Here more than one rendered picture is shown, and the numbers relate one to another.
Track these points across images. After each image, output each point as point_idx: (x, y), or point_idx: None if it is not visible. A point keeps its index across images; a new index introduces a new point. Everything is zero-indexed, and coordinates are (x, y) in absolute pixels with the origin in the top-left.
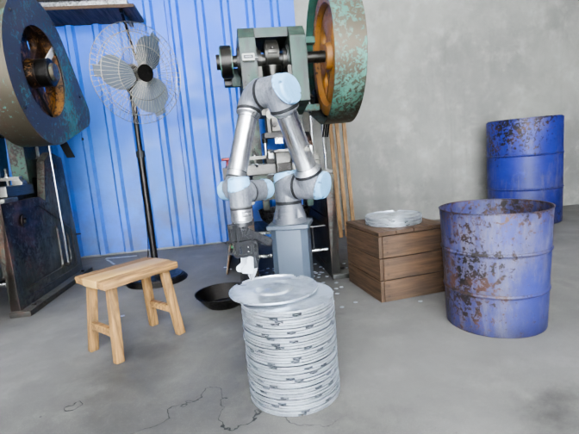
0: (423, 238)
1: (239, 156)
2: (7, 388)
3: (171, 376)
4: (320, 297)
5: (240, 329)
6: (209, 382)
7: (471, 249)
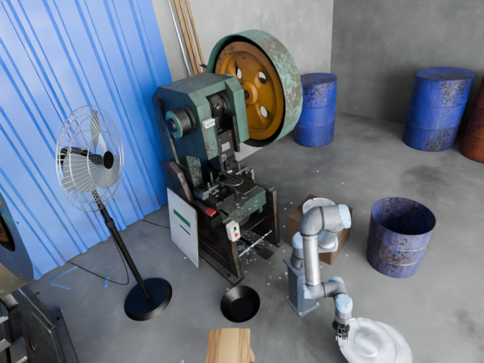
0: None
1: (317, 270)
2: None
3: None
4: (397, 341)
5: (284, 333)
6: None
7: (405, 248)
